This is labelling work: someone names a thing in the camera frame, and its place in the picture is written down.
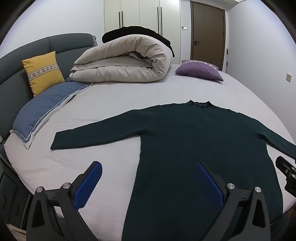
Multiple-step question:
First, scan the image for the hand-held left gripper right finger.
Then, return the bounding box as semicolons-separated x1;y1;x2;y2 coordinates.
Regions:
196;162;271;241

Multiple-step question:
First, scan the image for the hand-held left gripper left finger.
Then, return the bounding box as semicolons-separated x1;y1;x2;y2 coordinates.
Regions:
26;161;103;241

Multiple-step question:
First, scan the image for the dark green sweater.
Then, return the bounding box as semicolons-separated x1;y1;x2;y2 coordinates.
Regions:
50;100;296;241

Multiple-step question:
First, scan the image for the bed with grey headboard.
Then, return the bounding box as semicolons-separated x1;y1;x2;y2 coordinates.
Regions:
0;33;296;241

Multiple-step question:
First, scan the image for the dark bedside cabinet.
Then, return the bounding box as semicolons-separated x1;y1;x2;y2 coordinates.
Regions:
0;158;34;233

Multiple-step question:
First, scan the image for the blue pillow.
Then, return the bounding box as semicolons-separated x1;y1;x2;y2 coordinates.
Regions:
10;82;95;150

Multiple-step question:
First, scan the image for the purple cushion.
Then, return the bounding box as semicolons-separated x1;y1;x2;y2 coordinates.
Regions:
175;60;224;82

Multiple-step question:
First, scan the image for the yellow patterned cushion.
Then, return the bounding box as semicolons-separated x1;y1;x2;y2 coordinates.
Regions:
22;51;65;98

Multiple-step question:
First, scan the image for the beige folded duvet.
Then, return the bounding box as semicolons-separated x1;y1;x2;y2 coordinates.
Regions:
69;34;172;84

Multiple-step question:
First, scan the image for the brown door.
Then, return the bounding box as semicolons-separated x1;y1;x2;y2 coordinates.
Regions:
190;0;226;72

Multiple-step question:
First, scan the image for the black cloth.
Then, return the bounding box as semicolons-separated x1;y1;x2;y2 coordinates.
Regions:
102;26;175;58

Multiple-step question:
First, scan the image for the white wardrobe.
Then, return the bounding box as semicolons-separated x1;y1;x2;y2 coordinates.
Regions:
104;0;181;65

